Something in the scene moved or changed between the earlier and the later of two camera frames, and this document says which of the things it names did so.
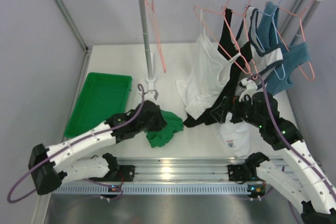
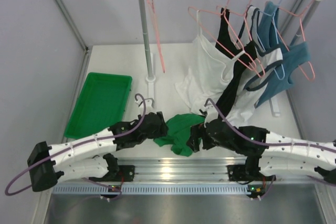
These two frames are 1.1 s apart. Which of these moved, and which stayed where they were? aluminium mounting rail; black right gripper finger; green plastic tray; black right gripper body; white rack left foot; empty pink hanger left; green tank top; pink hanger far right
Moved: black right gripper body; black right gripper finger; green tank top
Stayed: pink hanger far right; aluminium mounting rail; empty pink hanger left; white rack left foot; green plastic tray
